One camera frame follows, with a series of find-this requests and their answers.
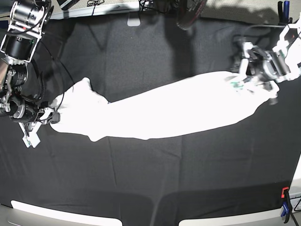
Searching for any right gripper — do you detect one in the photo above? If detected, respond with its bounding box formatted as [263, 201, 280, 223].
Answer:
[39, 107, 61, 124]

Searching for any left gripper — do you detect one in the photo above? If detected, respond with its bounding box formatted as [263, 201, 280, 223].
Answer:
[247, 47, 275, 91]

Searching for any white graphic t-shirt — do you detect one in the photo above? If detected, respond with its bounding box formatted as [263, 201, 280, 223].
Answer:
[51, 71, 279, 142]

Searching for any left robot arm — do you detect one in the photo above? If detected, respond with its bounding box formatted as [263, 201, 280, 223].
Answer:
[239, 19, 301, 90]

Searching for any blue clamp far right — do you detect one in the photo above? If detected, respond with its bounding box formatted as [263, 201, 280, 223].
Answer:
[277, 0, 293, 24]

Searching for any black table cloth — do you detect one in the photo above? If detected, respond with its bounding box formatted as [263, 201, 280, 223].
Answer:
[0, 14, 301, 226]

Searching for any red blue clamp near right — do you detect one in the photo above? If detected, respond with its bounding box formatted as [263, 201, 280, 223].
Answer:
[280, 187, 292, 224]

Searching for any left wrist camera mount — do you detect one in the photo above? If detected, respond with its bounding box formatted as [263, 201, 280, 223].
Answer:
[229, 42, 279, 105]

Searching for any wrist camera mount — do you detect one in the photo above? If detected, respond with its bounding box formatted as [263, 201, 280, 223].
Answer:
[229, 42, 279, 105]
[18, 109, 43, 148]

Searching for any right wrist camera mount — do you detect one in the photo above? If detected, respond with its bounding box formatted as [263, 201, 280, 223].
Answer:
[18, 109, 43, 148]

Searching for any black red cable bundle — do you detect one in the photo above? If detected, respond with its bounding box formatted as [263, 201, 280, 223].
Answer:
[175, 0, 207, 30]

